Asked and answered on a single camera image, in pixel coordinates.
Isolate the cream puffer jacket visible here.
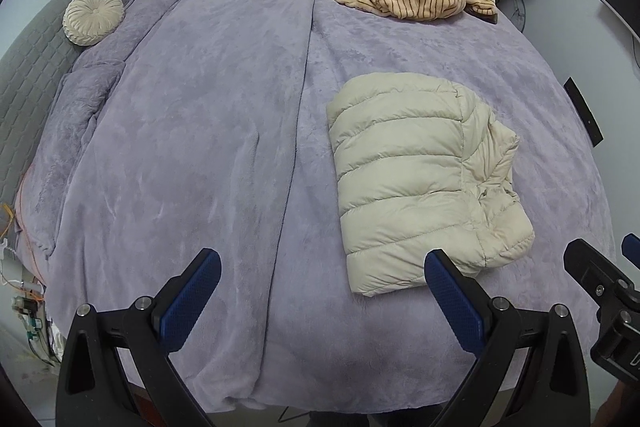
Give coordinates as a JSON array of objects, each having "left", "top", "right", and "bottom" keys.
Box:
[{"left": 326, "top": 73, "right": 536, "bottom": 298}]

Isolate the black wire frame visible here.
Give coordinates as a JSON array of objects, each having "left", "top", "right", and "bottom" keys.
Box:
[{"left": 502, "top": 0, "right": 528, "bottom": 30}]

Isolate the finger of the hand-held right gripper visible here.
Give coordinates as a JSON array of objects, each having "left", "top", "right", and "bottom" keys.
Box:
[
  {"left": 563, "top": 238, "right": 632, "bottom": 308},
  {"left": 621, "top": 233, "right": 640, "bottom": 269}
]

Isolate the round cream pleated cushion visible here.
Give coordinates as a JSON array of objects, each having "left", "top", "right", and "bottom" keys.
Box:
[{"left": 62, "top": 0, "right": 125, "bottom": 46}]

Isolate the orange cable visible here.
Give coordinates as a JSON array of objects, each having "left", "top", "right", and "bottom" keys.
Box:
[{"left": 0, "top": 202, "right": 48, "bottom": 303}]

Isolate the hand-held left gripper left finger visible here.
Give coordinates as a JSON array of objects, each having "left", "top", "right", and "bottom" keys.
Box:
[{"left": 56, "top": 248, "right": 222, "bottom": 427}]

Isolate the tangle of electronics wires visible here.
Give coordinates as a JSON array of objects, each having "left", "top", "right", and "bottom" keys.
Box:
[{"left": 10, "top": 279, "right": 63, "bottom": 365}]

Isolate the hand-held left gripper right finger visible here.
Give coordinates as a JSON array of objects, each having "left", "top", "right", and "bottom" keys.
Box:
[{"left": 424, "top": 249, "right": 592, "bottom": 427}]

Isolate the purple fleece blanket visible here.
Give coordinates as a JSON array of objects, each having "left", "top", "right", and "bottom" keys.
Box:
[{"left": 15, "top": 0, "right": 616, "bottom": 413}]

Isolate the black wall strip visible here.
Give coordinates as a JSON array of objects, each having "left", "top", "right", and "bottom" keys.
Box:
[{"left": 563, "top": 77, "right": 604, "bottom": 148}]

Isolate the grey quilted headboard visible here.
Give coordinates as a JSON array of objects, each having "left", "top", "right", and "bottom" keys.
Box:
[{"left": 0, "top": 0, "right": 141, "bottom": 202}]

